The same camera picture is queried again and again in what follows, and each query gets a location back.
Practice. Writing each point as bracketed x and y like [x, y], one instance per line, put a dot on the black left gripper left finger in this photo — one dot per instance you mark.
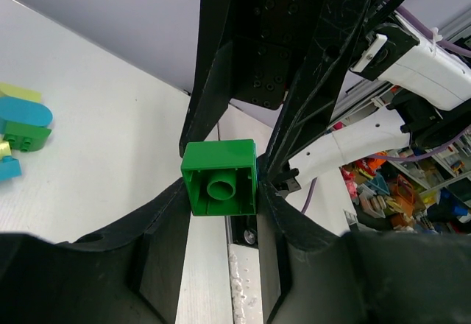
[129, 271]

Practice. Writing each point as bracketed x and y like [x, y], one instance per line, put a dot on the pale yellow small lego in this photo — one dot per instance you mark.
[5, 151]

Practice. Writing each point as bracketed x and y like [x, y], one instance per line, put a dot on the green rounded lego piece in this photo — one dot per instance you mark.
[25, 137]

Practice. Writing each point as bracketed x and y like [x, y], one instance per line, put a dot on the cyan small lego brick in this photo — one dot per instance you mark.
[9, 168]

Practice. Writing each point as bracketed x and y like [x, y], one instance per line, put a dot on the cyan rounded lego piece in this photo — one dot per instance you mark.
[24, 112]

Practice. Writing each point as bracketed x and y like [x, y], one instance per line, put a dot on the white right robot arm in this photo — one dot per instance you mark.
[432, 105]

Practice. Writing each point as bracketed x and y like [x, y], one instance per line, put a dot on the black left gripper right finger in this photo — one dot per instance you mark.
[310, 275]

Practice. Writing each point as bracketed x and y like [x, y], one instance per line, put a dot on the green lego brick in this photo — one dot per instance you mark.
[221, 177]

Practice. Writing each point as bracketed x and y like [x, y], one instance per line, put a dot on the cluttered shelf of toys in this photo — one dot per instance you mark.
[411, 189]

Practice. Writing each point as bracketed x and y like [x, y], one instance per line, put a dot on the pale yellow lego at right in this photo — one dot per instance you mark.
[20, 93]

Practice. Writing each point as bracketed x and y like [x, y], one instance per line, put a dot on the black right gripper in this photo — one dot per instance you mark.
[271, 37]

